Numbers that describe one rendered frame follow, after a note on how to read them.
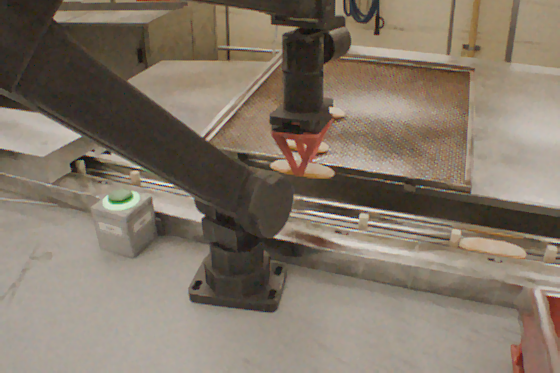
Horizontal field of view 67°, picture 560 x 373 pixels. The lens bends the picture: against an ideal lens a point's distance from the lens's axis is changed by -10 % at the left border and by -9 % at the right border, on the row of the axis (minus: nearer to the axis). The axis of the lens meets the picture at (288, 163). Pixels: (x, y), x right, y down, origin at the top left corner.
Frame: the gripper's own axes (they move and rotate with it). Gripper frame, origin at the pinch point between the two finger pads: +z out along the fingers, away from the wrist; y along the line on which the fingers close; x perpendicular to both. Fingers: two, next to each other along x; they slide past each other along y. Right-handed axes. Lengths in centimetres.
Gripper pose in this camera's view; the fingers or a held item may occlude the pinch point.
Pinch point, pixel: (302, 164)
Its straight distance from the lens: 70.4
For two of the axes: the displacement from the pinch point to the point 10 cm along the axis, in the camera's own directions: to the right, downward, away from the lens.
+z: 0.1, 9.0, 4.4
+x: -9.4, -1.5, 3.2
